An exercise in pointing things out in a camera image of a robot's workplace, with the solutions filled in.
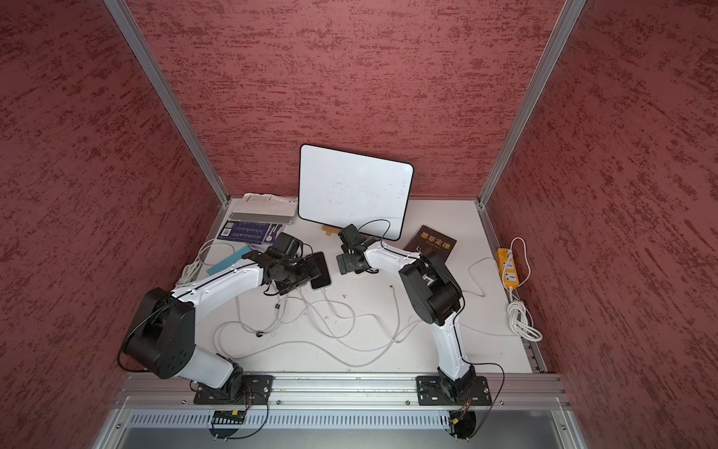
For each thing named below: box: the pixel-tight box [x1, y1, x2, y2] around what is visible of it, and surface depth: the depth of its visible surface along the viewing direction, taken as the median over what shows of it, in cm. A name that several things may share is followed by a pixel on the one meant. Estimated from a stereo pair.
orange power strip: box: [496, 247, 520, 290], surface depth 97 cm
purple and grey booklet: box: [216, 192, 298, 246], surface depth 111 cm
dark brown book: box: [403, 224, 458, 263], surface depth 106 cm
